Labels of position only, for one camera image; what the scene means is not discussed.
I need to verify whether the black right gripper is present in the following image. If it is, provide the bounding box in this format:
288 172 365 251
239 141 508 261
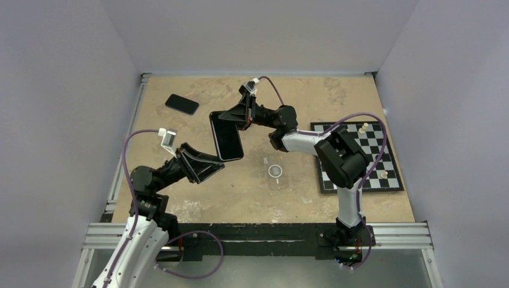
217 94 277 132

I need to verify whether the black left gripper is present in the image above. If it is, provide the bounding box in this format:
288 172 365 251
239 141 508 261
153 142 223 193

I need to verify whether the black phone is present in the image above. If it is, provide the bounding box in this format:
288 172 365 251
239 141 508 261
209 111 244 162

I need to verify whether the blue phone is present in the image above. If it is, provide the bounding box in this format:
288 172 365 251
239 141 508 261
164 94 199 115

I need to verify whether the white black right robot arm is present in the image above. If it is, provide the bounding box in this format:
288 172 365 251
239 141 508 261
218 94 374 248

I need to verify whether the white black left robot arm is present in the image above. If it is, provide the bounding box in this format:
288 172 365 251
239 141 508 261
92 143 224 287

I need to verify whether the black front mounting bar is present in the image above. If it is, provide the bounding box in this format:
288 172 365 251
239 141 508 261
157 223 376 263

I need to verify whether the white chess piece tall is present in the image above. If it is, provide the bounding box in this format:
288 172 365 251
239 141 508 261
358 122 369 134

